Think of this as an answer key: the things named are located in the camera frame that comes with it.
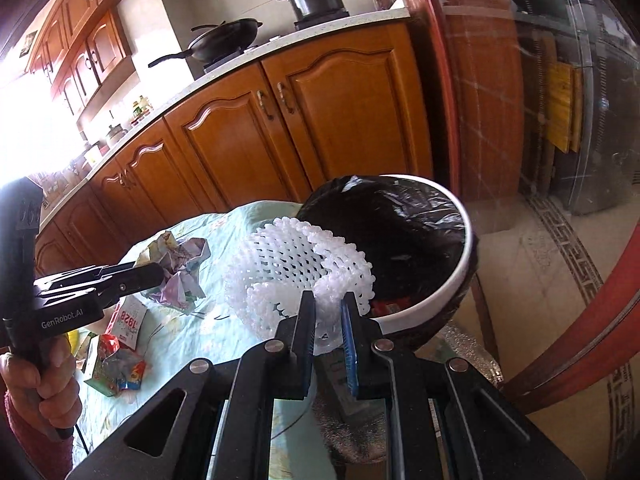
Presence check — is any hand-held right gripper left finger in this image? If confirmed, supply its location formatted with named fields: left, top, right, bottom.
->
left=65, top=291, right=321, bottom=480

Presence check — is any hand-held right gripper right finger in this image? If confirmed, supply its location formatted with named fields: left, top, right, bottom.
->
left=340, top=293, right=585, bottom=480

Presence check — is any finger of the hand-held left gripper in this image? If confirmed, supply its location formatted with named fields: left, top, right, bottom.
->
left=34, top=264, right=125, bottom=295
left=74, top=262, right=167, bottom=309

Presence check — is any pastel paper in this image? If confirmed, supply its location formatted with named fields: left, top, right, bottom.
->
left=134, top=231, right=210, bottom=315

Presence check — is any white red printed card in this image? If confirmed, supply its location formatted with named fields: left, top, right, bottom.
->
left=109, top=300, right=147, bottom=352

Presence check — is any colourful wrapper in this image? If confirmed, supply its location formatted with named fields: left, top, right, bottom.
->
left=107, top=347, right=149, bottom=394

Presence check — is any white foam fruit net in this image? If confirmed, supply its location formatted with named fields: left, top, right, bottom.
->
left=223, top=216, right=376, bottom=356

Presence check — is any green snack packet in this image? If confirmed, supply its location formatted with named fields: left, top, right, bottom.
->
left=82, top=334, right=123, bottom=398

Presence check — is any white bin black liner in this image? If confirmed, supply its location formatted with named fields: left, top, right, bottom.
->
left=296, top=175, right=480, bottom=356

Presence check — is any person's left hand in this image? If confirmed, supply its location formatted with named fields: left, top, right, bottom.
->
left=0, top=334, right=84, bottom=432

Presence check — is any green printed leaflet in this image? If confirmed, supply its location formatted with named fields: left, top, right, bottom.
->
left=320, top=355, right=361, bottom=417

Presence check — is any red box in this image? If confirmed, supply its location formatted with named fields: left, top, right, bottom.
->
left=372, top=299, right=409, bottom=317

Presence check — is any light green tablecloth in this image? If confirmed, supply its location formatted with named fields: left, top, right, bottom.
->
left=37, top=200, right=351, bottom=480

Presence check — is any wooden base cabinet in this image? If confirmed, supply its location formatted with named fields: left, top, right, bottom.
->
left=32, top=15, right=436, bottom=281

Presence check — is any black wok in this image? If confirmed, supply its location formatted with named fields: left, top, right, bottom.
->
left=148, top=18, right=264, bottom=69

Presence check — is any red framed glass door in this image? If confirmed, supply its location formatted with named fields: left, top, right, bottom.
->
left=362, top=0, right=640, bottom=480

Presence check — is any grey appliance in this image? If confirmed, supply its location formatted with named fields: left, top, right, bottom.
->
left=547, top=25, right=640, bottom=217

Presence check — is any yellow wooden board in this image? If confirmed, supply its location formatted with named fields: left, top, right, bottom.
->
left=545, top=62, right=584, bottom=154

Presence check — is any white speckled countertop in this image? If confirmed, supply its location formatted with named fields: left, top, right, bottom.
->
left=37, top=0, right=413, bottom=231

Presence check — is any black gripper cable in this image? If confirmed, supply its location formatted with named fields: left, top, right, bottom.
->
left=73, top=425, right=92, bottom=462

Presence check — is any wooden wall cabinet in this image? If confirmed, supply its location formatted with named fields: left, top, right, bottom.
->
left=25, top=0, right=138, bottom=116

